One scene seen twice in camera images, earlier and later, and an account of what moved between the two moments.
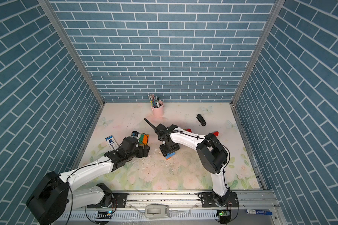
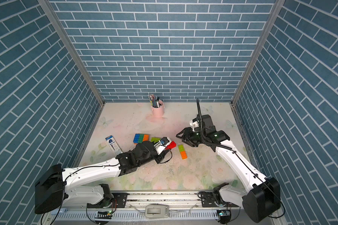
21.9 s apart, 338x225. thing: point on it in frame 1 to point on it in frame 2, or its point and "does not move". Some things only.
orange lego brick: [145, 139] does not move
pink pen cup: [158, 112] does not move
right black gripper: [164, 152] to [188, 132]
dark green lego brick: [141, 139] does not move
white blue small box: [112, 143] does not move
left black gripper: [141, 153] to [161, 156]
